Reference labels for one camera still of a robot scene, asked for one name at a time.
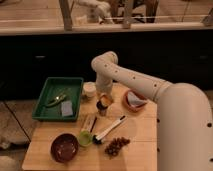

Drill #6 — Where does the green plastic tray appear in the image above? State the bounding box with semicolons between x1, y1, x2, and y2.
32;77;84;122

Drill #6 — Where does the white handled brush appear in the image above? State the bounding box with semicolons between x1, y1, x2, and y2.
93;115;126;144

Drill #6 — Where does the grey sponge block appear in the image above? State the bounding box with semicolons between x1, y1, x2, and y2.
61;101;73;117

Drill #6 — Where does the dark red bowl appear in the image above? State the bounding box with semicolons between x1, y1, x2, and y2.
50;133;78;163

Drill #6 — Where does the grey cloth in bowl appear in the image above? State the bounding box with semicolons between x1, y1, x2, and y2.
127;92;145;107

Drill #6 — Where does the white small bowl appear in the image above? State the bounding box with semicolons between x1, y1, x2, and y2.
83;82;96;98

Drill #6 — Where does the green toy vegetable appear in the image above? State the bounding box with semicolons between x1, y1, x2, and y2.
46;89;69;108

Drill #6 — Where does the brown grape bunch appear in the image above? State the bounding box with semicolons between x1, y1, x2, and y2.
105;137;130;156

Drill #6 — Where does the yellow-red apple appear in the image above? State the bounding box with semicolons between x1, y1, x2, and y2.
100;95;113;107

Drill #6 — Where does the terracotta bowl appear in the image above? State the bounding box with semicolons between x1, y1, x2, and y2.
122;90;148;113

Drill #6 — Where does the small metal cup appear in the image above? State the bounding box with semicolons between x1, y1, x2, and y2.
96;101;107;116

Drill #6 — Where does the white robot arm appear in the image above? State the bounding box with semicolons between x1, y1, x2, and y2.
91;51;213;171

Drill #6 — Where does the green plastic cup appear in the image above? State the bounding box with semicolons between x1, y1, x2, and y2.
78;131;93;147

